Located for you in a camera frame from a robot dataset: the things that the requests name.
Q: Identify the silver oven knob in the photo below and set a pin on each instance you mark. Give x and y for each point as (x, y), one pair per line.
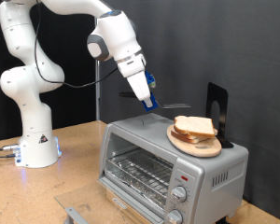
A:
(174, 216)
(179, 193)

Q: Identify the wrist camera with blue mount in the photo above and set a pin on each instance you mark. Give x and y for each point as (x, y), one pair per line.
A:
(150, 79)

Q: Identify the white bread slice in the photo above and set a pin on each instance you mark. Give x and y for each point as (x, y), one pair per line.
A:
(196, 124)
(185, 138)

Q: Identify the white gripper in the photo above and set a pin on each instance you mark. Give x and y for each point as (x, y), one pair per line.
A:
(135, 76)

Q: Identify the vertical metal pole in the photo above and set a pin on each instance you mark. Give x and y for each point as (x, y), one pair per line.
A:
(97, 102)

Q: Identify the silver toaster oven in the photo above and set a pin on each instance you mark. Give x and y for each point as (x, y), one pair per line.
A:
(227, 161)

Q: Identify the round wooden board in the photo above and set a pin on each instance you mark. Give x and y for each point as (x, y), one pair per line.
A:
(202, 149)

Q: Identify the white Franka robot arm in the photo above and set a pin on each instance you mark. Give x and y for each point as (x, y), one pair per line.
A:
(31, 81)

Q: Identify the red oven indicator light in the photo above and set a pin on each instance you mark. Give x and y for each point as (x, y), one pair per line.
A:
(184, 178)

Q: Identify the black metal bookend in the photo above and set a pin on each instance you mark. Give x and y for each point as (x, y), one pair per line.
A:
(222, 96)

